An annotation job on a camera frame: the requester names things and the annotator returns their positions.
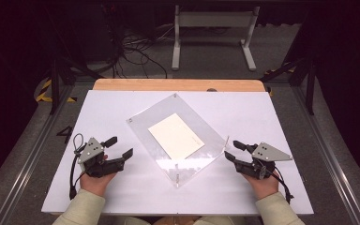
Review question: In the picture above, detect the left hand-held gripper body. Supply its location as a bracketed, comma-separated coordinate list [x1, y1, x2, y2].
[77, 137, 127, 179]

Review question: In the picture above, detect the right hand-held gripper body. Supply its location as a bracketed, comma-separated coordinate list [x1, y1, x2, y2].
[235, 142, 293, 181]

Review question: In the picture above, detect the painting print card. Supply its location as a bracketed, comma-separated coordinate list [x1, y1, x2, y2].
[147, 112, 206, 160]

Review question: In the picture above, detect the clear acrylic picture frame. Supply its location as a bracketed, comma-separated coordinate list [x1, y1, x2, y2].
[126, 92, 231, 189]

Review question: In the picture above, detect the person's left hand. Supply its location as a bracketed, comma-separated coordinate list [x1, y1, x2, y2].
[80, 154, 118, 198]

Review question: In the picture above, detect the person's right hand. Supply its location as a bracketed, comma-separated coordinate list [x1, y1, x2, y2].
[242, 170, 281, 201]

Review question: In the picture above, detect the white board sheet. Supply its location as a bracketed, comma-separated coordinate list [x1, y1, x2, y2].
[40, 89, 314, 217]

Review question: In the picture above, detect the black metal stand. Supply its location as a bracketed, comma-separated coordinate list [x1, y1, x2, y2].
[45, 6, 105, 115]
[261, 55, 319, 116]

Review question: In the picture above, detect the wooden table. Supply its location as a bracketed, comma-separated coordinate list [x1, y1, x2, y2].
[93, 78, 266, 93]

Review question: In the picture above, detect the yellow black hazard tape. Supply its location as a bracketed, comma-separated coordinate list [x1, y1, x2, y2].
[263, 62, 296, 76]
[36, 78, 78, 103]

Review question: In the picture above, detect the white metal stand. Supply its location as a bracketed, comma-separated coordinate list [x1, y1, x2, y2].
[171, 4, 261, 72]

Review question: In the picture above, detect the left hand-held gripper cable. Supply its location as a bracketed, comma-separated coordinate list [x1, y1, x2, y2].
[68, 133, 87, 201]

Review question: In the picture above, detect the hand-held gripper cable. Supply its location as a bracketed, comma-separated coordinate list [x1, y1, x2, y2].
[68, 133, 87, 201]
[271, 165, 294, 204]

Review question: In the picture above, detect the right hand-held gripper cable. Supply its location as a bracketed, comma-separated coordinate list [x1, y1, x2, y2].
[271, 165, 294, 204]

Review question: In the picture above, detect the aluminium floor rail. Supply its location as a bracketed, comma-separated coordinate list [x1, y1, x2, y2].
[290, 83, 360, 225]
[0, 83, 76, 225]

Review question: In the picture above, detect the bundle of black floor cables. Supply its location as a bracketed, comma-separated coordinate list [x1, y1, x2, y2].
[101, 3, 170, 79]

